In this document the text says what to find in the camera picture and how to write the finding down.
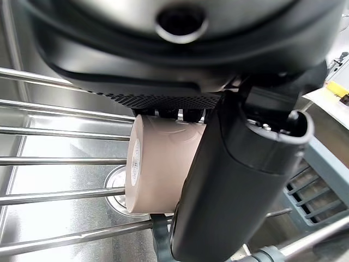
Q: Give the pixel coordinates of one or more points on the white sheet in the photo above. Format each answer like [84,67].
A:
[317,97]

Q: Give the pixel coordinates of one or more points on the grey plastic dish basket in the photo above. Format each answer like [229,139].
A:
[327,163]

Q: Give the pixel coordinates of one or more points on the round steel sink drain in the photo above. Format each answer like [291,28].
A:
[114,177]

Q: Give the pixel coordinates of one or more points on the stainless steel sink basin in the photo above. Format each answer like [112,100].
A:
[68,95]

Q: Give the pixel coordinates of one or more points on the steel rod roll-up rack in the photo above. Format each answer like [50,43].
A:
[54,161]

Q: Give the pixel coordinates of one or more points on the beige ceramic cup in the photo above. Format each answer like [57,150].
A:
[161,163]

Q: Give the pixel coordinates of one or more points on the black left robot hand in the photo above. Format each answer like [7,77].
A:
[163,62]

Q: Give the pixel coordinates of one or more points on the yellow flat item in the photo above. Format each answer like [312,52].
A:
[338,88]

